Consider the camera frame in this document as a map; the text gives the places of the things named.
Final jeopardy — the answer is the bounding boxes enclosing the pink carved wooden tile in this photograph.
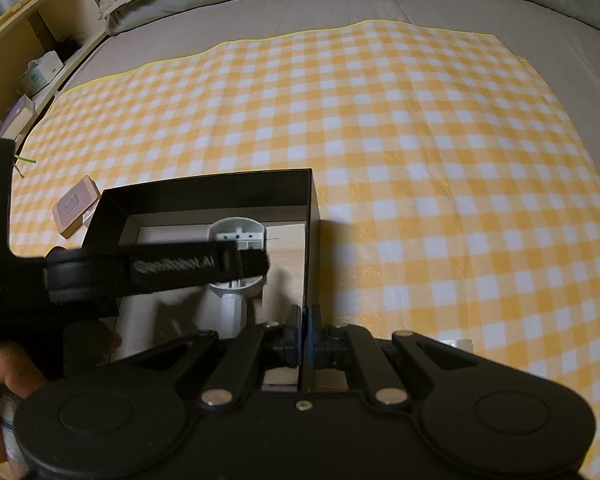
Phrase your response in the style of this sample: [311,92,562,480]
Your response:
[51,176,101,238]

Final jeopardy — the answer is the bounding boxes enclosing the person's left hand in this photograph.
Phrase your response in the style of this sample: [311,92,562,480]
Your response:
[0,347,49,400]

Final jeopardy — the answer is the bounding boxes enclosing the white tissue box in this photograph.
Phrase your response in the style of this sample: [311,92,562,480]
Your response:
[27,51,65,83]

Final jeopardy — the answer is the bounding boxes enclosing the green and white wires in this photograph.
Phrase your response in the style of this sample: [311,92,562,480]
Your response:
[11,152,36,179]

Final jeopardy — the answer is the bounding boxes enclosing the black fluffy object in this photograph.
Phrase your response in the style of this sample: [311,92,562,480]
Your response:
[55,35,84,59]

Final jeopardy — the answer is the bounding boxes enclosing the yellow white checkered cloth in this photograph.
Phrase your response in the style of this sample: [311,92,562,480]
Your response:
[7,19,600,480]

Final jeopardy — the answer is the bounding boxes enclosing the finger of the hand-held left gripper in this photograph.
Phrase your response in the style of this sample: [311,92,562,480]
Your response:
[232,246,272,283]

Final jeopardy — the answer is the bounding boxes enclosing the white plastic handled tool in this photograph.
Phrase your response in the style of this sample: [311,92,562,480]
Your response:
[207,216,267,341]

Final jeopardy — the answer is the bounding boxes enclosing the teal white packet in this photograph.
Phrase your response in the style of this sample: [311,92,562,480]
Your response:
[14,67,51,97]

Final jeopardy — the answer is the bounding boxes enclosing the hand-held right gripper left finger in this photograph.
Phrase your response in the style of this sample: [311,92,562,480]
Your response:
[115,305,303,408]

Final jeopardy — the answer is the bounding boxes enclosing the light wooden block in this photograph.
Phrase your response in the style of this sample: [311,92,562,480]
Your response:
[257,222,308,393]

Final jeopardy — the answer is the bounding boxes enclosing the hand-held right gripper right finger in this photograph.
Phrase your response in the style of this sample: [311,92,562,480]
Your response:
[304,305,476,406]

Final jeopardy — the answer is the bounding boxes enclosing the black cardboard box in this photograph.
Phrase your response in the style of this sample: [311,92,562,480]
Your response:
[82,168,322,393]

